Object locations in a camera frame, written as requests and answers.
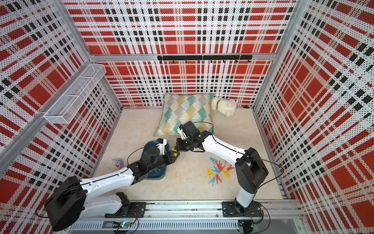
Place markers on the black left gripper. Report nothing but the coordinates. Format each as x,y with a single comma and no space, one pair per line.
170,158

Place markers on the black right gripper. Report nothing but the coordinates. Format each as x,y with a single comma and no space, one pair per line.
179,147

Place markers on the dark teal storage box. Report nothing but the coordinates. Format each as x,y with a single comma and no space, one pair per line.
159,173

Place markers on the teal clothespin pile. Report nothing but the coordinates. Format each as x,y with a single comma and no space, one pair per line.
215,170

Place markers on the teal clothespin front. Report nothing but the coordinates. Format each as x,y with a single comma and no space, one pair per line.
212,181

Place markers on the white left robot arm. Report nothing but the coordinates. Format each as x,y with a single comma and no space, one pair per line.
76,198

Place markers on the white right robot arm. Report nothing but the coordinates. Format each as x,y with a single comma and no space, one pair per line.
249,166

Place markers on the teal clothespin upper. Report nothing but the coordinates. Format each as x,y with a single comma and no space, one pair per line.
214,161

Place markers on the patterned teal gold pillow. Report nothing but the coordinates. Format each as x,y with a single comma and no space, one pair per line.
180,109

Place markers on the red clothespin front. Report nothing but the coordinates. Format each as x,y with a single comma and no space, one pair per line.
218,179

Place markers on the white plush teddy bear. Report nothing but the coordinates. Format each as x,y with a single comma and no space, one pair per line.
226,107

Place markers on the purple small toy figure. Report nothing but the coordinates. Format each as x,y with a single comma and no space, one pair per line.
118,163

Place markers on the green circuit board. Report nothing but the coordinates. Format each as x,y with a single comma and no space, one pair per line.
122,225

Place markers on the black wall hook rail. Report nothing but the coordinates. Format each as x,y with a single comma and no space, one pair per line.
204,57

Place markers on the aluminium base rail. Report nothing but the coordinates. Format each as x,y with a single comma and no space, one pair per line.
196,216

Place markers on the white wire mesh shelf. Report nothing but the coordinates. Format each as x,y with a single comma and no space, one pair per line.
68,104

